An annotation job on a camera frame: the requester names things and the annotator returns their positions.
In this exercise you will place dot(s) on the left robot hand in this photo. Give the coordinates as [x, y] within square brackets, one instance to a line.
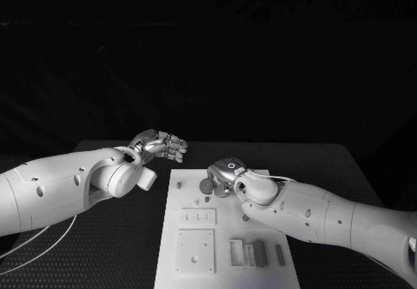
[164, 144]

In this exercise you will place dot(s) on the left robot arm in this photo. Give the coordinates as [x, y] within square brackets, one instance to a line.
[59, 189]

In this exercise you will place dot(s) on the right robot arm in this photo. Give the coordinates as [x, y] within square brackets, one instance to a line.
[326, 219]

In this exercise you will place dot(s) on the gear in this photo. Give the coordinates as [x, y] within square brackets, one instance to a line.
[206, 186]

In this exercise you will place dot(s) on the long rectangular block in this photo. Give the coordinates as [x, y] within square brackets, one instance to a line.
[261, 254]

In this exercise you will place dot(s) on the white task board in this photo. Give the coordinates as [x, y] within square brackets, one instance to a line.
[196, 248]

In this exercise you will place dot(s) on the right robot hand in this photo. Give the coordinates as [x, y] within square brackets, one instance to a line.
[227, 169]

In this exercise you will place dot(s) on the thin rectangular block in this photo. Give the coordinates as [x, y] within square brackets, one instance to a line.
[281, 255]

